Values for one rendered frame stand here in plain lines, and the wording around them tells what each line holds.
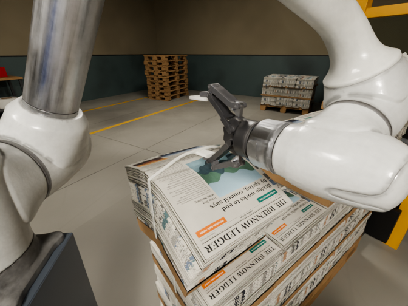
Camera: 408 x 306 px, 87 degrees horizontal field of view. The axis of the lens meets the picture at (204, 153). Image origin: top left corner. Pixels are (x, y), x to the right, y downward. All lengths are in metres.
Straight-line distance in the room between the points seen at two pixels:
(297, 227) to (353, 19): 0.65
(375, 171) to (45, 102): 0.53
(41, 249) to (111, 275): 1.26
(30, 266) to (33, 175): 0.17
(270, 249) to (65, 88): 0.68
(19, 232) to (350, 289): 1.78
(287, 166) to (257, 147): 0.06
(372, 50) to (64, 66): 0.50
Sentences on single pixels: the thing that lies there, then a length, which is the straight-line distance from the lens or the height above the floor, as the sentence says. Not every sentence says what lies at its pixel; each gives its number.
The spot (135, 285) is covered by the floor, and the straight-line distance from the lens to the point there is 1.71.
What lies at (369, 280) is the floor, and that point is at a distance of 2.01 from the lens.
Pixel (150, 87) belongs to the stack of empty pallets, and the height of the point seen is 0.38.
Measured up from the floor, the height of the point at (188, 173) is 1.10.
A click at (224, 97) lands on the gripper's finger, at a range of 0.45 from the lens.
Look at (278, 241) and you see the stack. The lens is 0.79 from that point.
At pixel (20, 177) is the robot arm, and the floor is 1.18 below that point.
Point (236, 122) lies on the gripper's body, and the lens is 0.43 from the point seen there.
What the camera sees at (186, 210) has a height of 1.08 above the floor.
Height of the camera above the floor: 1.38
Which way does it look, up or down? 25 degrees down
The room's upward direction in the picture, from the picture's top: straight up
